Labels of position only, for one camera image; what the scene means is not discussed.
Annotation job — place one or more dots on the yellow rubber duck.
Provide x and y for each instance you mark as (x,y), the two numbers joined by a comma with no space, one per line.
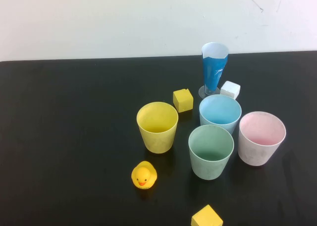
(143,175)

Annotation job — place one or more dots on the plain yellow foam cube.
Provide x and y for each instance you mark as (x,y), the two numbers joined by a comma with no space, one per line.
(206,217)

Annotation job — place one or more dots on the blue conical measuring glass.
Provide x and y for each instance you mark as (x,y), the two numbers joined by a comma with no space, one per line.
(211,72)

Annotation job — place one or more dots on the white foam cube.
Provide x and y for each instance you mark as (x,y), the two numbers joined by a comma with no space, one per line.
(230,89)

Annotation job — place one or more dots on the notched yellow foam cube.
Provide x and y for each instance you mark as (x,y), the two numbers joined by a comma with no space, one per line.
(183,100)

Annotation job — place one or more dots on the pink plastic cup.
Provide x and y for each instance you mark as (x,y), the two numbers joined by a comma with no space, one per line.
(252,154)

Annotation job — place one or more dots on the light blue plastic cup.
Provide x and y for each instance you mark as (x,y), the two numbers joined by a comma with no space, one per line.
(220,109)

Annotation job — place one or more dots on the green plastic cup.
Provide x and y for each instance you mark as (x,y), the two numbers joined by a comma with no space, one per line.
(210,169)

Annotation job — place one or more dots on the yellow plastic cup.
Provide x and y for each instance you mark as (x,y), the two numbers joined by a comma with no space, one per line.
(158,141)

